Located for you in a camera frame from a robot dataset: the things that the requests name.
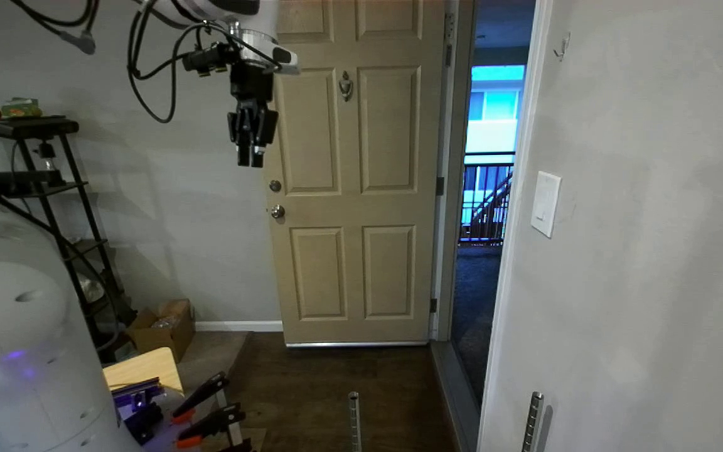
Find white light switch plate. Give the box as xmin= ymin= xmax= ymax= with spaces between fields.
xmin=530 ymin=171 xmax=562 ymax=239

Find metal post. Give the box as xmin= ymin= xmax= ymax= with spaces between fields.
xmin=522 ymin=391 xmax=545 ymax=452
xmin=347 ymin=391 xmax=363 ymax=452

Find camera on mount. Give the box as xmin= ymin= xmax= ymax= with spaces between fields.
xmin=0 ymin=118 xmax=80 ymax=186

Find green box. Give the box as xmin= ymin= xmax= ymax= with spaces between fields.
xmin=1 ymin=97 xmax=43 ymax=119

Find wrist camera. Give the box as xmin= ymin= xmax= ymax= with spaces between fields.
xmin=182 ymin=42 xmax=237 ymax=78

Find window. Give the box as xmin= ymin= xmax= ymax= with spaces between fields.
xmin=467 ymin=65 xmax=526 ymax=122

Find black balcony railing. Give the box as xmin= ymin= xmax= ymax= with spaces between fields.
xmin=459 ymin=152 xmax=516 ymax=244

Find black orange clamp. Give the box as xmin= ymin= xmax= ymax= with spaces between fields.
xmin=176 ymin=403 xmax=247 ymax=449
xmin=171 ymin=371 xmax=231 ymax=426

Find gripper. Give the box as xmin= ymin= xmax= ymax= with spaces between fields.
xmin=227 ymin=60 xmax=279 ymax=169

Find cardboard box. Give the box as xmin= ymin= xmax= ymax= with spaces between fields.
xmin=124 ymin=298 xmax=197 ymax=363

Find beige panel door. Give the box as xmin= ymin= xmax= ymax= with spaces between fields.
xmin=265 ymin=0 xmax=447 ymax=348

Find black metal shelf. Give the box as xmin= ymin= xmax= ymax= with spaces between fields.
xmin=0 ymin=115 xmax=137 ymax=366

